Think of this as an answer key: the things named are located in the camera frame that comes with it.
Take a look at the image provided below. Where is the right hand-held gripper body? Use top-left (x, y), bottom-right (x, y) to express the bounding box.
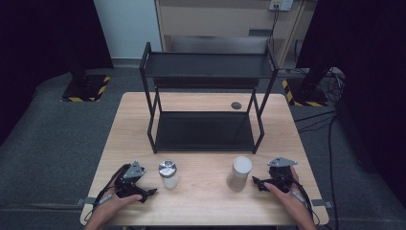
top-left (266, 156), bottom-right (299, 194)

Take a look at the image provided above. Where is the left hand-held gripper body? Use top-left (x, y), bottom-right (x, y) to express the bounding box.
top-left (114, 160), bottom-right (147, 198)

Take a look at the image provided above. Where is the white cylindrical cup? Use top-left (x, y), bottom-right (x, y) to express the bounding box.
top-left (227, 155), bottom-right (254, 192)

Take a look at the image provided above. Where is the glass jar with silver lid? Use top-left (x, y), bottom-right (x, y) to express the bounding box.
top-left (158, 159), bottom-right (180, 190)

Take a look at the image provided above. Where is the black metal two-tier rack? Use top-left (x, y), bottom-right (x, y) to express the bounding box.
top-left (139, 41), bottom-right (281, 155)

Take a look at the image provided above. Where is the person's right hand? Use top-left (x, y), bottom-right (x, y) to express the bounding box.
top-left (263, 166), bottom-right (313, 222)

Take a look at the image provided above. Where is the person's left hand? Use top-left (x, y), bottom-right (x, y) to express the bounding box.
top-left (90, 193), bottom-right (144, 225)

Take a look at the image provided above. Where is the black stand with striped base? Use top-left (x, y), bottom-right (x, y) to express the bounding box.
top-left (60, 61), bottom-right (112, 104)
top-left (281, 65), bottom-right (330, 108)

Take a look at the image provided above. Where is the dark curtain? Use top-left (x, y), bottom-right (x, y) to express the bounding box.
top-left (0, 0), bottom-right (115, 147)
top-left (295, 0), bottom-right (406, 200)

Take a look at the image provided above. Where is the beige wooden cabinet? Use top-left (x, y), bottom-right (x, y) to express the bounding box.
top-left (154, 0), bottom-right (319, 69)

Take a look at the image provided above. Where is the right hand-held gripper cable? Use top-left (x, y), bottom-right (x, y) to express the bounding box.
top-left (277, 173), bottom-right (322, 227)

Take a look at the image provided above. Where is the hand-held gripper cable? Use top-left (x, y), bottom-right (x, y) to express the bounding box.
top-left (83, 163), bottom-right (132, 222)
top-left (277, 173), bottom-right (322, 227)

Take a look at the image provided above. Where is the left hand-held gripper cable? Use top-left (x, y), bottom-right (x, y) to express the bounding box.
top-left (83, 163), bottom-right (132, 222)

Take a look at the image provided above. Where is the black floor cable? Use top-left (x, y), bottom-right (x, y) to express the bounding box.
top-left (293, 109), bottom-right (341, 230)

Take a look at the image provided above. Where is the grey table edge bracket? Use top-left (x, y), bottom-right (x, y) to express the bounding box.
top-left (311, 198), bottom-right (335, 210)
top-left (76, 196), bottom-right (98, 206)

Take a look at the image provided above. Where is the bundle of floor cables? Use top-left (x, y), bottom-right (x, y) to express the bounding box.
top-left (321, 66), bottom-right (348, 104)

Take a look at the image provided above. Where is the black power outlet cable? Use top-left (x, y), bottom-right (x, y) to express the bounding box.
top-left (268, 5), bottom-right (280, 49)

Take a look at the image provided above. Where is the white wall power outlet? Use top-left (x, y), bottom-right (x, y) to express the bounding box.
top-left (268, 0), bottom-right (295, 12)

